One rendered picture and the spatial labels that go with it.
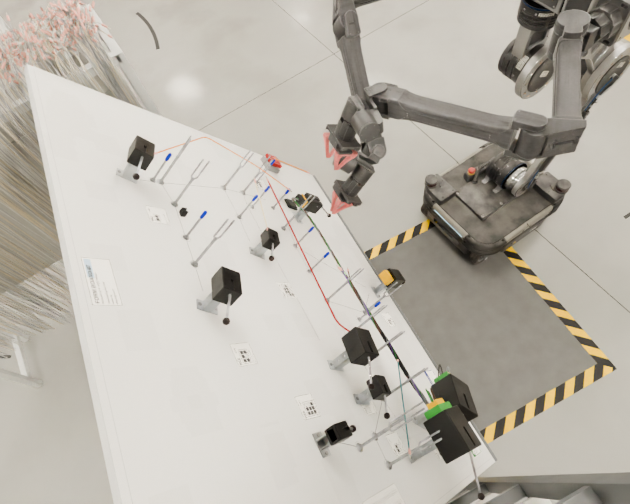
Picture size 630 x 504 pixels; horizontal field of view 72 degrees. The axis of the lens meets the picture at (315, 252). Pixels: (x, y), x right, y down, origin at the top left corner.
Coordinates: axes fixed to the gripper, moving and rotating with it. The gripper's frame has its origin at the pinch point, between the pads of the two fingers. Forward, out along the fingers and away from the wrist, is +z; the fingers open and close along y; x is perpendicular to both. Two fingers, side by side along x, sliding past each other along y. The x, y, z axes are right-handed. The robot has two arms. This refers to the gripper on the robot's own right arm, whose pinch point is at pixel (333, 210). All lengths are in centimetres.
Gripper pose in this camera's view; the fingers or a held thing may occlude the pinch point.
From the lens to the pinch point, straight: 145.7
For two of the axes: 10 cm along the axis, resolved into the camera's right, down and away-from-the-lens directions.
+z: -5.2, 6.5, 5.5
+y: 4.0, 7.5, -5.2
